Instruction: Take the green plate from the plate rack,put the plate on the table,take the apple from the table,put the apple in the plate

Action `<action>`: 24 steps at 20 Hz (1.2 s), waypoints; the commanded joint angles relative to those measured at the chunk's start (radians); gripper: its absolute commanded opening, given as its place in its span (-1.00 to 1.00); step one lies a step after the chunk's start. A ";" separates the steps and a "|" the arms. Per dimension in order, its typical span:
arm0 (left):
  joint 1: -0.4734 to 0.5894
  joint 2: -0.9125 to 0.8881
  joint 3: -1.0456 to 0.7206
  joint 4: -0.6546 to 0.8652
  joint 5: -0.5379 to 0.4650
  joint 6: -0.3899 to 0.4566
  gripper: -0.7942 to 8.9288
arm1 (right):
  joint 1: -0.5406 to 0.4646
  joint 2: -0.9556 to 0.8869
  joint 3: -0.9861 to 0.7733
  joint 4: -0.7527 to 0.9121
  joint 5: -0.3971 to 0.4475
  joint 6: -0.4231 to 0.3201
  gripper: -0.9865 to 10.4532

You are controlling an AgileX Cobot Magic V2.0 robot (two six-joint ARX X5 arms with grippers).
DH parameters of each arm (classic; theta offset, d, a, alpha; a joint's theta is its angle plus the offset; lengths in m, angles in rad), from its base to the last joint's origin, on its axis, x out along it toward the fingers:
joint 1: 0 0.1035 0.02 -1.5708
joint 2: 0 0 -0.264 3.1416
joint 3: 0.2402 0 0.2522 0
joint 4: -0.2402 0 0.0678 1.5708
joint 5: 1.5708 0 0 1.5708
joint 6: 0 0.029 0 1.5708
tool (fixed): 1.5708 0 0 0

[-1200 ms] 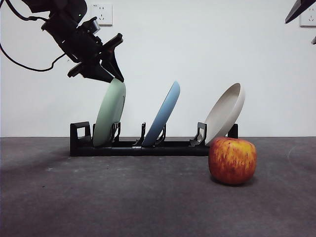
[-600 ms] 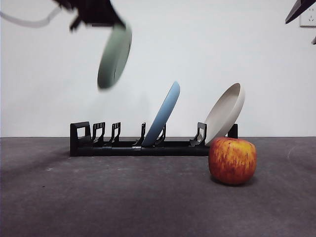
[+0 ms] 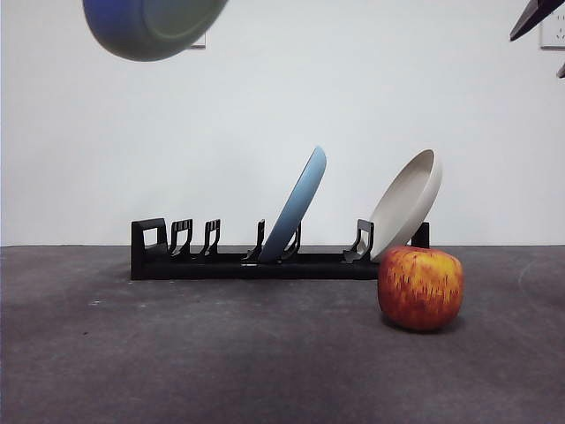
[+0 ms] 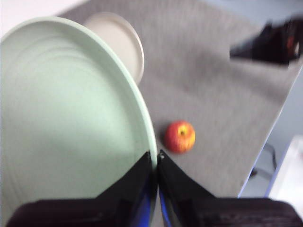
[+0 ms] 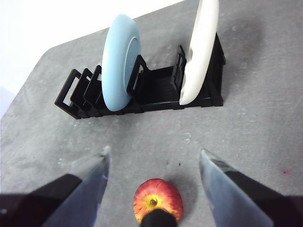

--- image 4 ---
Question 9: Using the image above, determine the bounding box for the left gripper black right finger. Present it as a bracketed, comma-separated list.
[157, 149, 303, 227]

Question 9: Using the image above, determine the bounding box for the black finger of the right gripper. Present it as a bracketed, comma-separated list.
[229, 22, 273, 61]

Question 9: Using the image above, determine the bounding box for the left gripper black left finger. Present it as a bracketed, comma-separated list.
[6, 150, 158, 227]

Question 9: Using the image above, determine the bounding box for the red yellow apple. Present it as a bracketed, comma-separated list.
[164, 120, 196, 154]

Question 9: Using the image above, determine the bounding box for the pale green plate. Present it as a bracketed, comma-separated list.
[0, 16, 159, 206]

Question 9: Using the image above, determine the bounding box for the beige plate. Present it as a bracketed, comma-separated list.
[82, 11, 145, 85]

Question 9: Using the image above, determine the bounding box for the black chair base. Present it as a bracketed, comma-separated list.
[250, 144, 277, 178]

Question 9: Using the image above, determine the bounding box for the white box-shaped furniture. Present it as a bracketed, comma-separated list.
[267, 134, 303, 206]

